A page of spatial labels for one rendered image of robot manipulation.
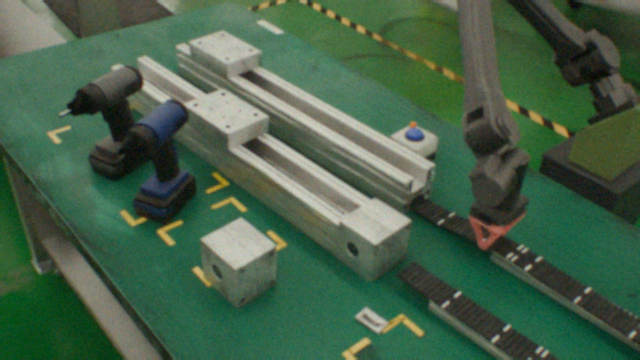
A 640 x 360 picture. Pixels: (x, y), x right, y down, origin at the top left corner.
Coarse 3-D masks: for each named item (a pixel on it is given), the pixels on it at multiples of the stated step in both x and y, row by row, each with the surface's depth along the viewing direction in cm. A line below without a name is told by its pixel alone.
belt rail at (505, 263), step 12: (492, 252) 126; (504, 264) 125; (528, 276) 122; (540, 288) 121; (564, 300) 118; (576, 312) 117; (588, 312) 116; (600, 324) 114; (624, 336) 112; (636, 348) 111
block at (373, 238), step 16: (368, 208) 123; (384, 208) 123; (352, 224) 119; (368, 224) 119; (384, 224) 119; (400, 224) 120; (352, 240) 119; (368, 240) 116; (384, 240) 117; (400, 240) 121; (336, 256) 125; (352, 256) 121; (368, 256) 118; (384, 256) 120; (400, 256) 125; (368, 272) 120
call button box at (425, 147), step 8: (408, 128) 153; (392, 136) 150; (400, 136) 150; (424, 136) 150; (432, 136) 150; (400, 144) 148; (408, 144) 147; (416, 144) 147; (424, 144) 147; (432, 144) 149; (416, 152) 146; (424, 152) 148; (432, 152) 151
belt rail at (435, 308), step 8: (432, 304) 116; (440, 312) 114; (448, 312) 113; (448, 320) 113; (456, 320) 112; (456, 328) 113; (464, 328) 112; (472, 336) 110; (480, 336) 109; (480, 344) 110; (488, 344) 109; (488, 352) 109; (496, 352) 108; (504, 352) 106
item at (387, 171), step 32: (192, 64) 174; (256, 96) 158; (288, 96) 161; (288, 128) 153; (320, 128) 146; (352, 128) 148; (320, 160) 149; (352, 160) 141; (384, 160) 143; (416, 160) 138; (384, 192) 137; (416, 192) 138
